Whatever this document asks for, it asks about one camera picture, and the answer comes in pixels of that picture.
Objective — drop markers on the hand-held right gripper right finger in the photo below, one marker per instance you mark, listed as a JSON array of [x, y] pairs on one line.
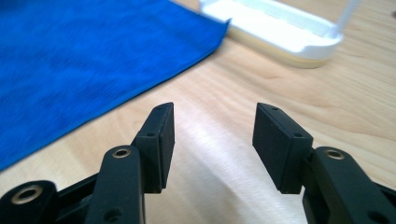
[[280, 146]]

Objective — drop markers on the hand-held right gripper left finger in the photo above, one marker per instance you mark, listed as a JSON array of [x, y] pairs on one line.
[[154, 155]]

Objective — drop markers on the blue cloth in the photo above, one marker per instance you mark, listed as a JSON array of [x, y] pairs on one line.
[[84, 62]]

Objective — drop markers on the white plastic rack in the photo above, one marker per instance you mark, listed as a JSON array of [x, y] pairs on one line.
[[277, 28]]

